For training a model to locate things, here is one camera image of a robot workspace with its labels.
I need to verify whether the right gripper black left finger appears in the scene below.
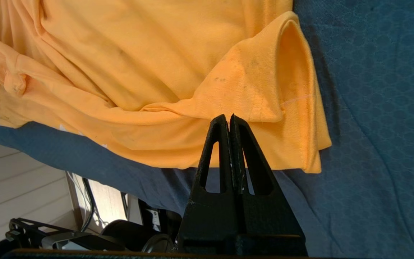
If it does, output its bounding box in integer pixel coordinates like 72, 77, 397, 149
177, 114, 238, 238

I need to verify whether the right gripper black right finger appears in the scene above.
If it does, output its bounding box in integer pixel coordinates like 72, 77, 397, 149
230, 114, 303, 238

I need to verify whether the yellow polo shirt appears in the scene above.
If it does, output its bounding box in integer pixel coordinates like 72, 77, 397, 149
0, 0, 332, 174

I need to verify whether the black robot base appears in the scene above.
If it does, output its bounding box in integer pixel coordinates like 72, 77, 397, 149
101, 200, 182, 252

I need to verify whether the bed with blue sheet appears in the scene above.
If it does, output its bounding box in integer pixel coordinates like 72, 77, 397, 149
0, 0, 414, 259

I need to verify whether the black cable bundle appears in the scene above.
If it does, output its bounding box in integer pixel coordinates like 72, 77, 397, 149
81, 178, 99, 231

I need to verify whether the grey upright post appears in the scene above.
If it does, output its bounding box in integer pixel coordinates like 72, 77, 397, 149
65, 172, 85, 229

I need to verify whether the black metal bracket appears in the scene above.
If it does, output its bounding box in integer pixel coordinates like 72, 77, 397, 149
6, 218, 125, 252

